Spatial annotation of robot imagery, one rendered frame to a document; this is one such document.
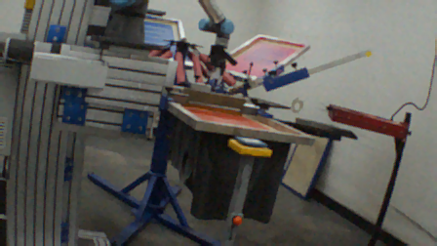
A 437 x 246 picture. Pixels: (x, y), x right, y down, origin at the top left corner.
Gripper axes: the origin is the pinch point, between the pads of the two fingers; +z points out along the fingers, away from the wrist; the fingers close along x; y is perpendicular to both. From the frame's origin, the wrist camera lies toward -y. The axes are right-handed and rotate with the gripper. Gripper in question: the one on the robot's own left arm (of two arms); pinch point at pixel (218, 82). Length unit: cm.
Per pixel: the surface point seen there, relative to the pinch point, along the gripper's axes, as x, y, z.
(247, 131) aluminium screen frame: 62, 7, 14
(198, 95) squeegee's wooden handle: 1.9, 9.9, 8.2
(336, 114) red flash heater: -6, -87, 7
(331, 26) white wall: -202, -202, -76
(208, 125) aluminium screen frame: 62, 24, 14
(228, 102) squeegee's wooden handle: 2.0, -7.7, 9.8
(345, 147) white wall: -129, -200, 49
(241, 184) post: 81, 14, 32
